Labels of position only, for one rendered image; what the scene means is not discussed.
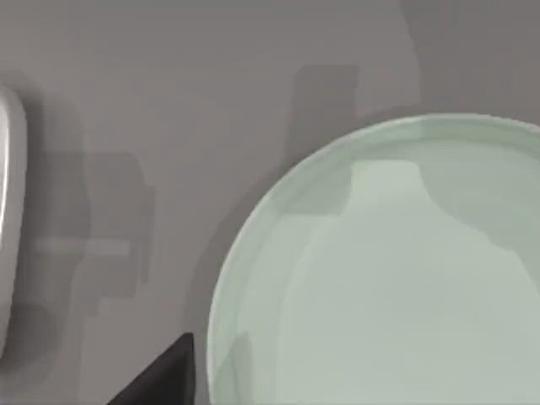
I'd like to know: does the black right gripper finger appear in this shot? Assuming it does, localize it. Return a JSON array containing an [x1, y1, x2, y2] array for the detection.
[[105, 332, 197, 405]]

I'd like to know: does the pale green plate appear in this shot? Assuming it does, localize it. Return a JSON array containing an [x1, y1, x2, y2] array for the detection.
[[207, 112, 540, 405]]

